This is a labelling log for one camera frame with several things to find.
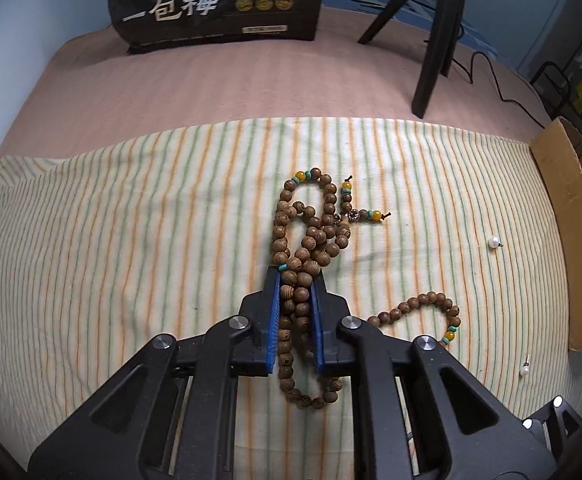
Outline black power cable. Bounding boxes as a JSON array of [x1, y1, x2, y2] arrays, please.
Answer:
[[451, 51, 554, 128]]

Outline striped yellow cloth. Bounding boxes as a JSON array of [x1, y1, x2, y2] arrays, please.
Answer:
[[0, 116, 582, 480]]

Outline cardboard box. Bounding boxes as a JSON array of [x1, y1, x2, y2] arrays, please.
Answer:
[[529, 116, 582, 352]]

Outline black clothes rack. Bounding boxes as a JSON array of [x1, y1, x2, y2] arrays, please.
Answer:
[[528, 60, 582, 156]]

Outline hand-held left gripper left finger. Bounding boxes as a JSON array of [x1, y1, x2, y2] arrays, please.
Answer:
[[27, 266, 284, 480]]

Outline black tripod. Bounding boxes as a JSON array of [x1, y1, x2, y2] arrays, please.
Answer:
[[357, 0, 469, 120]]

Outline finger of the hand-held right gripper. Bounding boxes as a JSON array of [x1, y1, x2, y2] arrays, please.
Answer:
[[521, 395, 582, 462]]

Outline wooden bead necklace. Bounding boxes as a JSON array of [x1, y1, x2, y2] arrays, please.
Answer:
[[271, 167, 462, 411]]

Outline tan bed sheet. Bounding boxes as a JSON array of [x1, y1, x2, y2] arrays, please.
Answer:
[[0, 0, 556, 171]]

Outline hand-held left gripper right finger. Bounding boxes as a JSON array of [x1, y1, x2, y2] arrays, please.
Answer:
[[311, 275, 559, 480]]

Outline black printed snack bag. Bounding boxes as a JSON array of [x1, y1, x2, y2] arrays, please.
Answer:
[[107, 0, 326, 56]]

